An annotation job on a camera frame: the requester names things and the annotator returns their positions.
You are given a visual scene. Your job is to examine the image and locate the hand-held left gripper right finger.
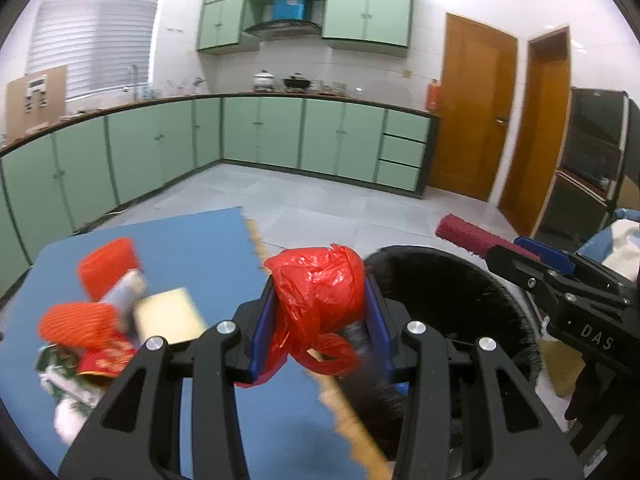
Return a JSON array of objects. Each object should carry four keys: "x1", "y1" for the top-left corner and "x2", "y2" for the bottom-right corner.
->
[{"x1": 365, "y1": 276, "x2": 585, "y2": 480}]

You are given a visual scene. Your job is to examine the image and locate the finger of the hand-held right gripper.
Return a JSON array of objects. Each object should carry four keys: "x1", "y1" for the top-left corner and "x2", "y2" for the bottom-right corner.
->
[
  {"x1": 486, "y1": 243, "x2": 632, "y2": 319},
  {"x1": 514, "y1": 236, "x2": 640, "y2": 307}
]

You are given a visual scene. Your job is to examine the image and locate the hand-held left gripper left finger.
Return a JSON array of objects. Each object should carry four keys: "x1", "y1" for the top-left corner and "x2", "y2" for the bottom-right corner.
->
[{"x1": 59, "y1": 280, "x2": 278, "y2": 480}]

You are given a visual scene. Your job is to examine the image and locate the black trash bin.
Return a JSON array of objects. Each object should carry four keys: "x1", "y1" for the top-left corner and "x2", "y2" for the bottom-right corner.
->
[{"x1": 345, "y1": 245, "x2": 543, "y2": 461}]

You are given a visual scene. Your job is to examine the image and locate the red plastic bag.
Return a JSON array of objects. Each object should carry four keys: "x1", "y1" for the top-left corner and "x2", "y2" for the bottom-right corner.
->
[{"x1": 235, "y1": 243, "x2": 368, "y2": 388}]

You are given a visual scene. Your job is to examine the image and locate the yellow sponge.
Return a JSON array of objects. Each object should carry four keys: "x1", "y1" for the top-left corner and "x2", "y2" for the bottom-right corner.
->
[{"x1": 134, "y1": 287, "x2": 207, "y2": 347}]

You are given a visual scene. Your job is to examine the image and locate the clear plastic wrapper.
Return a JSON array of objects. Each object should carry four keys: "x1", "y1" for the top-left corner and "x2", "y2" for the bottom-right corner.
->
[{"x1": 99, "y1": 269, "x2": 147, "y2": 317}]

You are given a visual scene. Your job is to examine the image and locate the red printed packet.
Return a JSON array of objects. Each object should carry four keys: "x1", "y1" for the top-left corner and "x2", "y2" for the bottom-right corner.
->
[{"x1": 75, "y1": 332, "x2": 139, "y2": 377}]

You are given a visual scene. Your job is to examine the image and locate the orange foam net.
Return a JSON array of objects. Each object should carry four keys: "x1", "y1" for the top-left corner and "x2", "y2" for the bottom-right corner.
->
[
  {"x1": 37, "y1": 302, "x2": 119, "y2": 352},
  {"x1": 77, "y1": 237, "x2": 139, "y2": 302}
]

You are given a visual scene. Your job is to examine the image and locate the green white wrapper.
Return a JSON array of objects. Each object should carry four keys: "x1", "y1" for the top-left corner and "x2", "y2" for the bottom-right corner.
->
[{"x1": 34, "y1": 345, "x2": 103, "y2": 411}]

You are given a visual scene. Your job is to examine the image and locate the brown cardboard piece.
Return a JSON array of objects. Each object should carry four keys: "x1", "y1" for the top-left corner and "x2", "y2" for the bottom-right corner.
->
[{"x1": 539, "y1": 339, "x2": 583, "y2": 398}]

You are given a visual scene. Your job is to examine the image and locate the blue white bag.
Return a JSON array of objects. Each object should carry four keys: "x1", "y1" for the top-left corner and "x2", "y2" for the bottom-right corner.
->
[{"x1": 580, "y1": 207, "x2": 640, "y2": 273}]

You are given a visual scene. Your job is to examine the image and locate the black glass cabinet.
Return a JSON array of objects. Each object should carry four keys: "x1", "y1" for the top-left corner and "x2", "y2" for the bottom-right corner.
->
[{"x1": 530, "y1": 86, "x2": 640, "y2": 257}]

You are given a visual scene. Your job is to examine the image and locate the blue foam mat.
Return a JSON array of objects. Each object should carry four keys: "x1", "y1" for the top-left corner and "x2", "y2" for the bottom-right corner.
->
[{"x1": 0, "y1": 206, "x2": 391, "y2": 480}]

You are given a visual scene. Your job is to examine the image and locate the plain wooden door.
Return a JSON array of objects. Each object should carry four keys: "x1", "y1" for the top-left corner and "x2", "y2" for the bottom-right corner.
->
[{"x1": 497, "y1": 25, "x2": 572, "y2": 239}]

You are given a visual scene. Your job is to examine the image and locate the red fire extinguisher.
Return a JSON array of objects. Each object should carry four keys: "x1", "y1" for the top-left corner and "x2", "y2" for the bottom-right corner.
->
[{"x1": 425, "y1": 80, "x2": 444, "y2": 113}]

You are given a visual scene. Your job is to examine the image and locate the green lower kitchen cabinets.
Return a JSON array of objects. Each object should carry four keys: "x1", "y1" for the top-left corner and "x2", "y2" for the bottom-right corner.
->
[{"x1": 0, "y1": 94, "x2": 443, "y2": 301}]

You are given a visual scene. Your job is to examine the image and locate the green kitchen cabinets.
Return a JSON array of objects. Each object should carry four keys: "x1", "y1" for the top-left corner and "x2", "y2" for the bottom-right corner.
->
[
  {"x1": 196, "y1": 0, "x2": 416, "y2": 64},
  {"x1": 0, "y1": 94, "x2": 443, "y2": 301}
]

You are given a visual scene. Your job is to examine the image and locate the metal faucet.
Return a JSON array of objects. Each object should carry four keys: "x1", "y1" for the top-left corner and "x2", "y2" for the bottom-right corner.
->
[{"x1": 126, "y1": 62, "x2": 142, "y2": 102}]

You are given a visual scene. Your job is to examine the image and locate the cardboard board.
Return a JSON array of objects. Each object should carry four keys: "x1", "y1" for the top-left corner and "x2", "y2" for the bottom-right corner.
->
[{"x1": 5, "y1": 65, "x2": 69, "y2": 144}]

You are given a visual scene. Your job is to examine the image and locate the range hood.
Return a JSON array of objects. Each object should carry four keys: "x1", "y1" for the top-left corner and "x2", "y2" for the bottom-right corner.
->
[{"x1": 241, "y1": 19, "x2": 324, "y2": 42}]

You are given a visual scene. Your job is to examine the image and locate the green upper kitchen cabinets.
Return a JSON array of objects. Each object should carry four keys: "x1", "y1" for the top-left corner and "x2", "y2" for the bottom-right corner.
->
[{"x1": 196, "y1": 0, "x2": 416, "y2": 64}]

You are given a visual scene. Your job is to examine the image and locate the blue box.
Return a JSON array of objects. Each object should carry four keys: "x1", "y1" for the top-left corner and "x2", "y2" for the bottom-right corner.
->
[{"x1": 272, "y1": 0, "x2": 307, "y2": 20}]

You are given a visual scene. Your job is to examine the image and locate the white window blind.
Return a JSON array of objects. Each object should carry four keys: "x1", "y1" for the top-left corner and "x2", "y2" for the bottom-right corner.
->
[{"x1": 24, "y1": 0, "x2": 169, "y2": 104}]

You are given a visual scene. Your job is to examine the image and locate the wooden door with handle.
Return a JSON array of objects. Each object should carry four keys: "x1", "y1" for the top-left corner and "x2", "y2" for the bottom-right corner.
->
[{"x1": 429, "y1": 12, "x2": 519, "y2": 203}]

